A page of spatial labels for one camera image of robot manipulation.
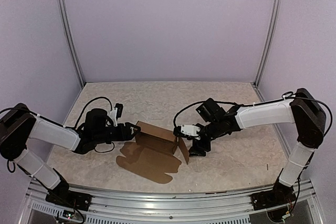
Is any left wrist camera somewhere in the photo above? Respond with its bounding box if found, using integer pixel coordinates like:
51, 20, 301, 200
109, 103, 123, 127

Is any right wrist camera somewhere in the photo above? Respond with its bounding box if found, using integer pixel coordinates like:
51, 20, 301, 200
173, 125, 201, 140

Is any left aluminium frame post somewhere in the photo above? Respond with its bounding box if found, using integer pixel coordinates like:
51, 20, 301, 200
57, 0, 86, 89

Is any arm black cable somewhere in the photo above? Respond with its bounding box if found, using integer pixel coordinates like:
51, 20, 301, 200
0, 96, 116, 154
173, 91, 333, 141

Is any brown cardboard box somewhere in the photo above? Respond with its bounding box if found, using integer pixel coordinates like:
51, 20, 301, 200
116, 121, 190, 184

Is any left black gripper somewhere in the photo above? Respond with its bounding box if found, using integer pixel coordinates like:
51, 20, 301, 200
93, 122, 141, 145

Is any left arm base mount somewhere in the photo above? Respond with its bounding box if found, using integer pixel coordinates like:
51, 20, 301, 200
45, 191, 92, 211

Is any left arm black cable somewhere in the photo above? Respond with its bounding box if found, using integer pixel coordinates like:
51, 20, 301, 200
0, 96, 116, 154

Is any front aluminium rail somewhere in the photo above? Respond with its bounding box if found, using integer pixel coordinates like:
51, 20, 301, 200
16, 180, 327, 223

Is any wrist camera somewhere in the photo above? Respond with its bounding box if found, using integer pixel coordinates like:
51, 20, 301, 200
173, 125, 201, 140
109, 103, 123, 127

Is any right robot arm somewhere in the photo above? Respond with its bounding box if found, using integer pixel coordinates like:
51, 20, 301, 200
189, 88, 329, 205

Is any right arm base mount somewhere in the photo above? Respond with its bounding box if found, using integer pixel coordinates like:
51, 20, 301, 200
250, 189, 297, 210

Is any right aluminium frame post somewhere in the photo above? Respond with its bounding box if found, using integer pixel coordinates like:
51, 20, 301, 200
253, 0, 281, 89

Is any aluminium frame post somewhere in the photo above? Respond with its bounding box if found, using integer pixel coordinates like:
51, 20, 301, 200
57, 0, 86, 89
253, 0, 281, 89

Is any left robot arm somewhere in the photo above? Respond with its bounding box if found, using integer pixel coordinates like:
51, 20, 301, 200
1, 103, 141, 206

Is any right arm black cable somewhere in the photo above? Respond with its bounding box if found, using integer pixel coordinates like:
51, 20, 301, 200
173, 91, 333, 141

